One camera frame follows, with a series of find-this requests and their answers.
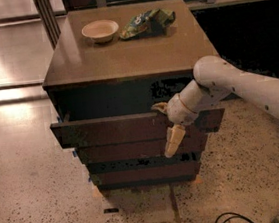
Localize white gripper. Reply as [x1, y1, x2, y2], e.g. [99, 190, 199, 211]
[151, 93, 198, 158]

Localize brown drawer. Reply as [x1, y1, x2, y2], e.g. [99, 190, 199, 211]
[89, 160, 200, 189]
[76, 133, 207, 164]
[48, 94, 228, 153]

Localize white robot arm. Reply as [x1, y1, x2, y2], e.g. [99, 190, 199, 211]
[152, 55, 279, 158]

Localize brown wooden drawer cabinet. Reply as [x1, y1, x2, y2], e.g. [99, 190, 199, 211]
[34, 0, 233, 198]

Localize green chip bag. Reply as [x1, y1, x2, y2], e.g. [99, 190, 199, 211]
[120, 8, 176, 41]

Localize white ceramic bowl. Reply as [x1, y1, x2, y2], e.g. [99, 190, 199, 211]
[81, 19, 119, 44]

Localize black floor cable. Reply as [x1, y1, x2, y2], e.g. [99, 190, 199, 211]
[212, 208, 260, 223]

